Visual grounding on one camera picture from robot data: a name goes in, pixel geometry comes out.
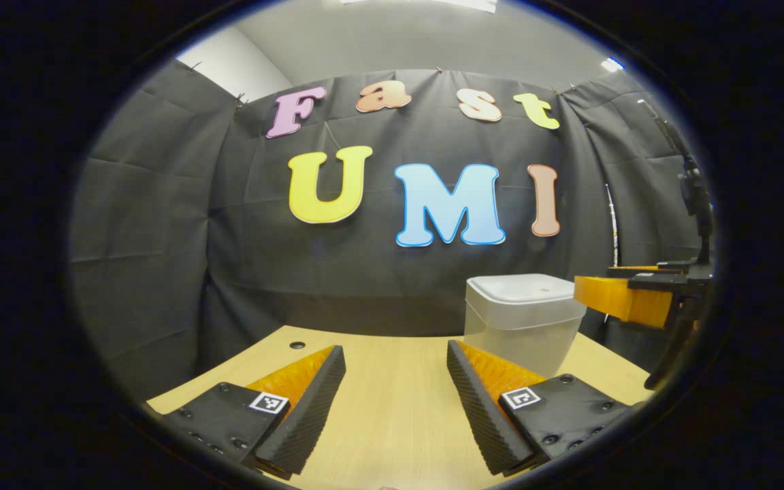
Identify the black backdrop cloth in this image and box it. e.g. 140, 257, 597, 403
69, 60, 713, 402

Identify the grey desktop garbage bin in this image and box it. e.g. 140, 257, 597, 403
463, 274, 587, 378

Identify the wooden desktop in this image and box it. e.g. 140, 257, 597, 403
146, 325, 655, 490

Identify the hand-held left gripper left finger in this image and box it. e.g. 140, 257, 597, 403
154, 344, 346, 481

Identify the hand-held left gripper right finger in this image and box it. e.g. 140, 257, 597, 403
446, 340, 636, 478

